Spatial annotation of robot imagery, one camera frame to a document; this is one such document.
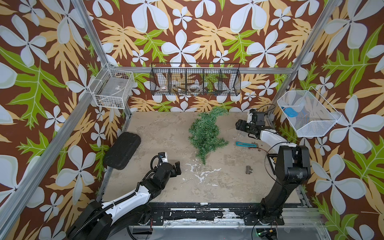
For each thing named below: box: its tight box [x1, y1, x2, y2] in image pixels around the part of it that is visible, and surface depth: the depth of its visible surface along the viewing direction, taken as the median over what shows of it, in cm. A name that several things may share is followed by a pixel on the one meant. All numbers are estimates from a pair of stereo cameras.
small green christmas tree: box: [188, 107, 229, 165], surface depth 75 cm
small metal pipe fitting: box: [245, 165, 253, 175], surface depth 90 cm
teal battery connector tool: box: [236, 141, 258, 148], surface depth 103 cm
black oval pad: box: [103, 132, 141, 170], surface depth 93 cm
